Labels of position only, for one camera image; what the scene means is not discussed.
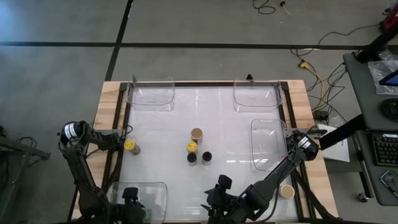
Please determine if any black metal table frame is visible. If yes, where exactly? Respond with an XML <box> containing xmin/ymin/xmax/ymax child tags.
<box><xmin>67</xmin><ymin>80</ymin><xmax>340</xmax><ymax>224</ymax></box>

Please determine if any blue-screen tablet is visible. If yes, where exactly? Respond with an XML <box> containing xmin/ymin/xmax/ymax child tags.
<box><xmin>378</xmin><ymin>70</ymin><xmax>398</xmax><ymax>87</ymax></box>

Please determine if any yellow-lidded brown spice jar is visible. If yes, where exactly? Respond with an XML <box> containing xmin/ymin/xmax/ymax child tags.
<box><xmin>186</xmin><ymin>141</ymin><xmax>199</xmax><ymax>156</ymax></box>
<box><xmin>123</xmin><ymin>139</ymin><xmax>141</xmax><ymax>156</ymax></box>

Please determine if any black handheld device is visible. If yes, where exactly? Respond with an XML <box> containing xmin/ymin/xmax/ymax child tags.
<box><xmin>379</xmin><ymin>169</ymin><xmax>398</xmax><ymax>199</ymax></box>

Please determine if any coiled black cable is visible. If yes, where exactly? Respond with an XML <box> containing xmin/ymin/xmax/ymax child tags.
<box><xmin>379</xmin><ymin>98</ymin><xmax>398</xmax><ymax>123</ymax></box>

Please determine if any red tool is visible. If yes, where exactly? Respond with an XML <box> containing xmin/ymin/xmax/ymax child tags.
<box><xmin>379</xmin><ymin>6</ymin><xmax>398</xmax><ymax>32</ymax></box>

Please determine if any clear plastic bag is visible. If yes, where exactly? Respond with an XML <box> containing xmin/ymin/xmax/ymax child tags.
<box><xmin>368</xmin><ymin>58</ymin><xmax>398</xmax><ymax>95</ymax></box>

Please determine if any short yellow floor cable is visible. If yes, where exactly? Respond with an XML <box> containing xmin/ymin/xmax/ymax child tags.
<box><xmin>279</xmin><ymin>1</ymin><xmax>292</xmax><ymax>16</ymax></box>

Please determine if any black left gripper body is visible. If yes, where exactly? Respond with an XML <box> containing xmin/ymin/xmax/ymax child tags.
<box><xmin>110</xmin><ymin>187</ymin><xmax>147</xmax><ymax>224</ymax></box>

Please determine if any grey desk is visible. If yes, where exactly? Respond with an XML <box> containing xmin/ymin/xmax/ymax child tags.
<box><xmin>343</xmin><ymin>52</ymin><xmax>398</xmax><ymax>207</ymax></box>

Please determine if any black floor cable loop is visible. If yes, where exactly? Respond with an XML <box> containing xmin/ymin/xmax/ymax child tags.
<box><xmin>251</xmin><ymin>0</ymin><xmax>277</xmax><ymax>15</ymax></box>

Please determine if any clear plastic bin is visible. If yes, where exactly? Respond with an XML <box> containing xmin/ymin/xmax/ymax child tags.
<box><xmin>250</xmin><ymin>118</ymin><xmax>292</xmax><ymax>172</ymax></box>
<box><xmin>126</xmin><ymin>76</ymin><xmax>175</xmax><ymax>112</ymax></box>
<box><xmin>107</xmin><ymin>182</ymin><xmax>168</xmax><ymax>224</ymax></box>
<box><xmin>233</xmin><ymin>80</ymin><xmax>284</xmax><ymax>113</ymax></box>

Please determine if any white paper sheet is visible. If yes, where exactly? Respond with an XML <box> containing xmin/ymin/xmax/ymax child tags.
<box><xmin>317</xmin><ymin>123</ymin><xmax>351</xmax><ymax>163</ymax></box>

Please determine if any black power brick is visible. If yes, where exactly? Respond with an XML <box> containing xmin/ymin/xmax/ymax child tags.
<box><xmin>313</xmin><ymin>110</ymin><xmax>330</xmax><ymax>121</ymax></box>

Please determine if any yellow power cable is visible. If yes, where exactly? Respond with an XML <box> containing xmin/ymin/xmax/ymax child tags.
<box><xmin>298</xmin><ymin>60</ymin><xmax>326</xmax><ymax>108</ymax></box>

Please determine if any black pole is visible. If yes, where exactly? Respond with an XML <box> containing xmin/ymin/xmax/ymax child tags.
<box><xmin>355</xmin><ymin>27</ymin><xmax>398</xmax><ymax>63</ymax></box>

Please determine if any black keyboard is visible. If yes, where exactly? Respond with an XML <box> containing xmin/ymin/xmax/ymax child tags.
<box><xmin>371</xmin><ymin>132</ymin><xmax>398</xmax><ymax>167</ymax></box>

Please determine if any tan-lidded spice jar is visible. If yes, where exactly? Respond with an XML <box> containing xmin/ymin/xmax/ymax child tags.
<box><xmin>190</xmin><ymin>127</ymin><xmax>205</xmax><ymax>144</ymax></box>
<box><xmin>278</xmin><ymin>184</ymin><xmax>295</xmax><ymax>200</ymax></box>

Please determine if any black desk crossbeam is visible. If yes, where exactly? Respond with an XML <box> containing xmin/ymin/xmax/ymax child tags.
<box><xmin>318</xmin><ymin>114</ymin><xmax>368</xmax><ymax>151</ymax></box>

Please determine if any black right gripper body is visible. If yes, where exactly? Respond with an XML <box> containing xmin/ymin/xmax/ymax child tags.
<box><xmin>205</xmin><ymin>175</ymin><xmax>252</xmax><ymax>224</ymax></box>

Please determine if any black equipment stand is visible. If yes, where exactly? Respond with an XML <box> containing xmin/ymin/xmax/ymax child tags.
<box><xmin>0</xmin><ymin>126</ymin><xmax>52</xmax><ymax>224</ymax></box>

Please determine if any black-lidded spice jar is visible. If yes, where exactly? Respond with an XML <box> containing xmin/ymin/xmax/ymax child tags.
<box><xmin>186</xmin><ymin>152</ymin><xmax>198</xmax><ymax>167</ymax></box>
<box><xmin>201</xmin><ymin>151</ymin><xmax>213</xmax><ymax>166</ymax></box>

